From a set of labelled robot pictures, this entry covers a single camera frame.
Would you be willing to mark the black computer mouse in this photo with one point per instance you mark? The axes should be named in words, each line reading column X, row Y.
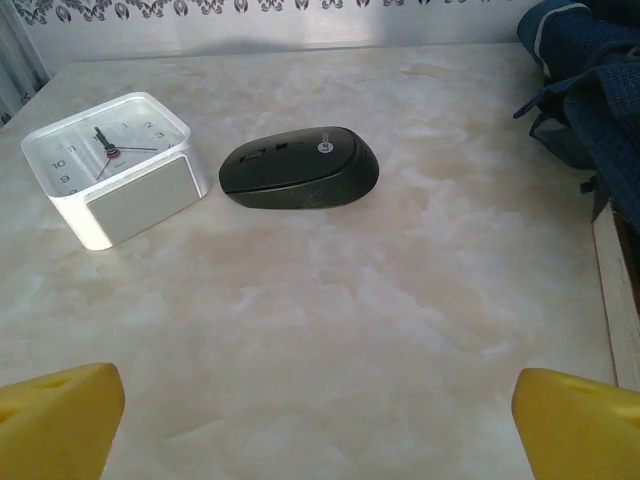
column 295, row 175

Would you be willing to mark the navy blue student backpack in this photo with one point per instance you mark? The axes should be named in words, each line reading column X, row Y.
column 595, row 75

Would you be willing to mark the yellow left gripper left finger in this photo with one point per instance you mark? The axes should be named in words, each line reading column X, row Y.
column 55, row 425

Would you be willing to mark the white square alarm clock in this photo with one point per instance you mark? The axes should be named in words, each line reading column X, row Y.
column 135, row 200

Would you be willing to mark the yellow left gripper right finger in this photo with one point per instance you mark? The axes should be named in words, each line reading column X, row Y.
column 585, row 430

